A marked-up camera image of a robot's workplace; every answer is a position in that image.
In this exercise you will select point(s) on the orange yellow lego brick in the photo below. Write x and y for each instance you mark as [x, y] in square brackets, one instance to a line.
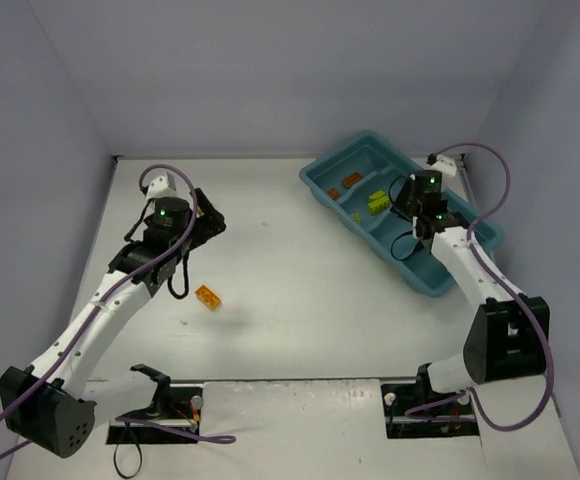
[208, 297]

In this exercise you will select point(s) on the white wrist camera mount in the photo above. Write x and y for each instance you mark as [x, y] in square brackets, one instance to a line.
[443, 164]
[161, 186]

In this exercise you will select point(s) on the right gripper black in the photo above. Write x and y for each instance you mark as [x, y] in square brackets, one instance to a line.
[405, 201]

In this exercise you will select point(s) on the teal divided plastic tray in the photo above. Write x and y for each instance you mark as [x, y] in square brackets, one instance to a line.
[383, 167]

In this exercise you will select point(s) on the brown lego brick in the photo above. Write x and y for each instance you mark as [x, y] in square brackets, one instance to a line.
[334, 194]
[352, 179]

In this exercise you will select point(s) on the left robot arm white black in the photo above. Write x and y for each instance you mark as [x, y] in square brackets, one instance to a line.
[52, 402]

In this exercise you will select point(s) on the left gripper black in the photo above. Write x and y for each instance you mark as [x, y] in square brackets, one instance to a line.
[207, 215]

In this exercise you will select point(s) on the small green square lego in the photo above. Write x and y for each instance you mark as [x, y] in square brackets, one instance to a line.
[378, 202]

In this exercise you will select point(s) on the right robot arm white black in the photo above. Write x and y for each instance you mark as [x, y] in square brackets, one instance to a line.
[503, 341]

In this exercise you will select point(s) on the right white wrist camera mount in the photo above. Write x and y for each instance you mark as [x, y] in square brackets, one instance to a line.
[443, 164]

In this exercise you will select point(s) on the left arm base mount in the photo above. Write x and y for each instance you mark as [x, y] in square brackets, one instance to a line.
[174, 405]

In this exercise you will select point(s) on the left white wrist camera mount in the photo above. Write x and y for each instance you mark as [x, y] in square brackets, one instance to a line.
[161, 186]

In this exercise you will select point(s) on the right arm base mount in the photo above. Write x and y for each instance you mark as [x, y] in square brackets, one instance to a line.
[410, 416]

